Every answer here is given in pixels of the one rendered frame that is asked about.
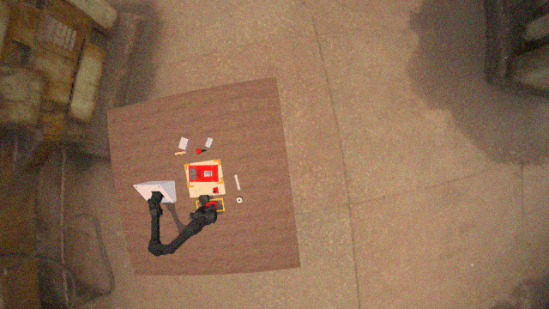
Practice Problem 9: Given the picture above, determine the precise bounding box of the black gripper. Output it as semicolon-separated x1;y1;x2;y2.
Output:
199;195;210;212

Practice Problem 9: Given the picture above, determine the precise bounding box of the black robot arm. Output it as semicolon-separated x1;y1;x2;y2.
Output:
147;191;218;257

